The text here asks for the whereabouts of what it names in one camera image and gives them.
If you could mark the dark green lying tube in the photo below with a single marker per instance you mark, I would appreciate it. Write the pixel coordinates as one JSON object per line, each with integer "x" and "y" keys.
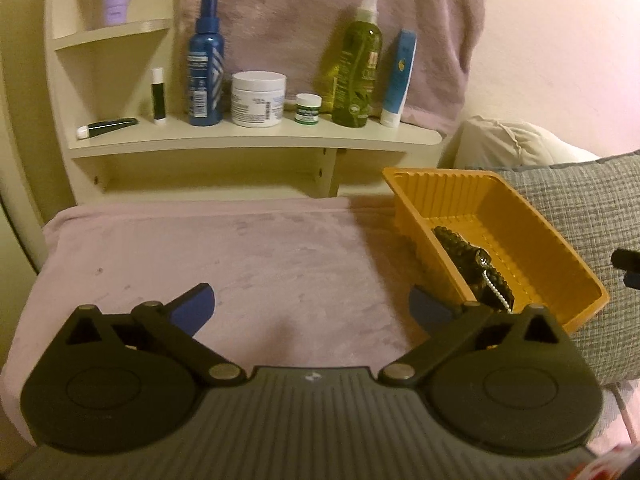
{"x": 98, "y": 128}

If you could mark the blue spray bottle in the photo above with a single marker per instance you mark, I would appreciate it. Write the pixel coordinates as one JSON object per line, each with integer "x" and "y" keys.
{"x": 206, "y": 68}

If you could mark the mauve towel on table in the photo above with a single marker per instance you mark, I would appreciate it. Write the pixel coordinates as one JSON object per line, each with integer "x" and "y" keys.
{"x": 297, "y": 282}

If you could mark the green olive spray bottle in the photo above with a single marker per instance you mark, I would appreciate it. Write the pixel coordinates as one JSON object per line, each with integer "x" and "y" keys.
{"x": 349, "y": 64}

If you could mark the cream corner shelf unit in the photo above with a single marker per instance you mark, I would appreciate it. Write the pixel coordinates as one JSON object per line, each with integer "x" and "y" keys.
{"x": 61, "y": 69}

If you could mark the black white lip balm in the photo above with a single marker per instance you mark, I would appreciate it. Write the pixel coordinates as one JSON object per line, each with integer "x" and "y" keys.
{"x": 158, "y": 96}

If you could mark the grey woven pillow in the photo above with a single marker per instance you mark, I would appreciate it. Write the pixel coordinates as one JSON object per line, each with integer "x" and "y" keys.
{"x": 595, "y": 207}

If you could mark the blue white tube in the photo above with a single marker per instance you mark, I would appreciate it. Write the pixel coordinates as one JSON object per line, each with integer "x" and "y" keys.
{"x": 399, "y": 81}

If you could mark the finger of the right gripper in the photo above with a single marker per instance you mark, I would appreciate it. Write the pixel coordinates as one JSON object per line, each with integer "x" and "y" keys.
{"x": 628, "y": 261}

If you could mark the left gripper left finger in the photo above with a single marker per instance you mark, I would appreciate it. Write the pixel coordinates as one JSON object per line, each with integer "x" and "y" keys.
{"x": 173, "y": 327}

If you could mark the cream pillow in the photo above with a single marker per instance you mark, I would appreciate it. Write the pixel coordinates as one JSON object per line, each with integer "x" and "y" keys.
{"x": 495, "y": 143}

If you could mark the small green-label jar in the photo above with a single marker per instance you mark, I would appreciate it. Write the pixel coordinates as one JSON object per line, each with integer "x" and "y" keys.
{"x": 307, "y": 108}

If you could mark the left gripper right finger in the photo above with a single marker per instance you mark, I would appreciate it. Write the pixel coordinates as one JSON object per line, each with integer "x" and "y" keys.
{"x": 449, "y": 328}

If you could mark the white cream jar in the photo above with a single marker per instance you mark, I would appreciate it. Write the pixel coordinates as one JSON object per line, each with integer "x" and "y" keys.
{"x": 257, "y": 98}

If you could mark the orange plastic tray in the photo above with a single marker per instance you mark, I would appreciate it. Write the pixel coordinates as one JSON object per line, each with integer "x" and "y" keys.
{"x": 539, "y": 266}

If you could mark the hanging mauve towel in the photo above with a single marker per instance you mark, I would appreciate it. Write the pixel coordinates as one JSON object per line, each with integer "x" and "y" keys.
{"x": 302, "y": 40}

